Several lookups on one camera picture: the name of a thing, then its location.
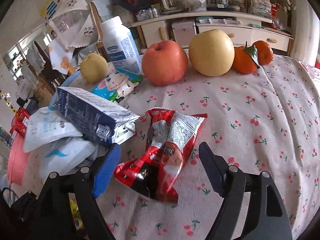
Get white wet wipes pack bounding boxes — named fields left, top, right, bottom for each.
left=23, top=107, right=83, bottom=152

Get red snack wrapper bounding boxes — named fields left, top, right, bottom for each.
left=114, top=108, right=208, bottom=204

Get cartoon cow milk pouch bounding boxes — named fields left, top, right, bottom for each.
left=91, top=68, right=143, bottom=103

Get pink plastic basin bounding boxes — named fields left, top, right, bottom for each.
left=7, top=133, right=30, bottom=186

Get cherry print tablecloth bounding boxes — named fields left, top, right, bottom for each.
left=97, top=55, right=319, bottom=239

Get blue chair back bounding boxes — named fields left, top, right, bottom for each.
left=48, top=71, right=80, bottom=110

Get small yellow pear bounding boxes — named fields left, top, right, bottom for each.
left=80, top=53, right=108, bottom=83

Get orange tangerine with leaf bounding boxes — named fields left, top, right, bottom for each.
left=232, top=45, right=260, bottom=75

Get orange tangerine behind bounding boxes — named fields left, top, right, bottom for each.
left=253, top=41, right=273, bottom=65

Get large yellow pear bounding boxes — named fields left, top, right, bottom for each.
left=188, top=29, right=234, bottom=77

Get white milk bottle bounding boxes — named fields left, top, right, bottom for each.
left=100, top=16, right=142, bottom=74

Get red apple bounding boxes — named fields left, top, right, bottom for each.
left=142, top=40, right=189, bottom=86

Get white tv cabinet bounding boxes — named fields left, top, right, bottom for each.
left=131, top=10, right=295, bottom=54

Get white mesh food cover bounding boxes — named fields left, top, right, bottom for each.
left=49, top=0, right=98, bottom=49

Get pink storage box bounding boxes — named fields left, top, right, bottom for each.
left=171, top=19, right=197, bottom=48

